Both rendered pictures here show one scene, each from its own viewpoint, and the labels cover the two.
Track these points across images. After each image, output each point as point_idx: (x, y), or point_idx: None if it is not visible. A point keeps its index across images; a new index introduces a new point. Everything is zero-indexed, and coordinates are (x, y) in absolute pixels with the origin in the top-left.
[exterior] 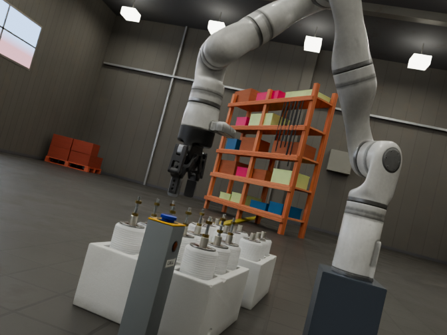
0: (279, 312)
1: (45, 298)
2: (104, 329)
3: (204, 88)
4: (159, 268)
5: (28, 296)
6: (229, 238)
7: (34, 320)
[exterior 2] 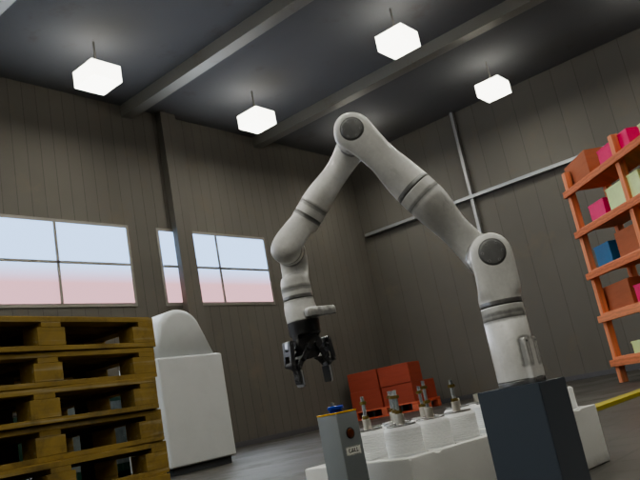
0: (603, 475)
1: None
2: None
3: (287, 287)
4: (341, 458)
5: None
6: (454, 406)
7: None
